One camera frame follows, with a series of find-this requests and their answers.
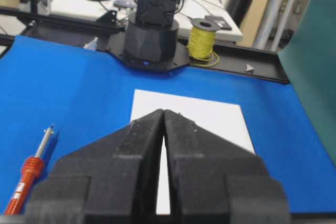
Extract white rectangular board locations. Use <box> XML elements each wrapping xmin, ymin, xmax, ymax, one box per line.
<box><xmin>129</xmin><ymin>89</ymin><xmax>257</xmax><ymax>215</ymax></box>

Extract black aluminium frame rail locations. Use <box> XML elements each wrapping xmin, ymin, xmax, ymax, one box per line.
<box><xmin>1</xmin><ymin>7</ymin><xmax>290</xmax><ymax>83</ymax></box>

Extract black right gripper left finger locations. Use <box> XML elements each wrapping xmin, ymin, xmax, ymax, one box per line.
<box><xmin>25</xmin><ymin>109</ymin><xmax>164</xmax><ymax>223</ymax></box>

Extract yellow wire spool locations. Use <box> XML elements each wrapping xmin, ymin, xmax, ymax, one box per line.
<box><xmin>186</xmin><ymin>18</ymin><xmax>220</xmax><ymax>68</ymax></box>

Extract orange handled soldering iron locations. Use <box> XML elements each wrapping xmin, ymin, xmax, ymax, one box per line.
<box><xmin>4</xmin><ymin>124</ymin><xmax>55</xmax><ymax>216</ymax></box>

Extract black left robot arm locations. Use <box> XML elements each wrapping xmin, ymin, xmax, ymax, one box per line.
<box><xmin>24</xmin><ymin>0</ymin><xmax>188</xmax><ymax>223</ymax></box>

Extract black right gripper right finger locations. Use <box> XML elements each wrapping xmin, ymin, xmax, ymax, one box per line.
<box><xmin>164</xmin><ymin>110</ymin><xmax>290</xmax><ymax>223</ymax></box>

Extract green backdrop sheet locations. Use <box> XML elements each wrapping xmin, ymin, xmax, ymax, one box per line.
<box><xmin>277</xmin><ymin>0</ymin><xmax>336</xmax><ymax>146</ymax></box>

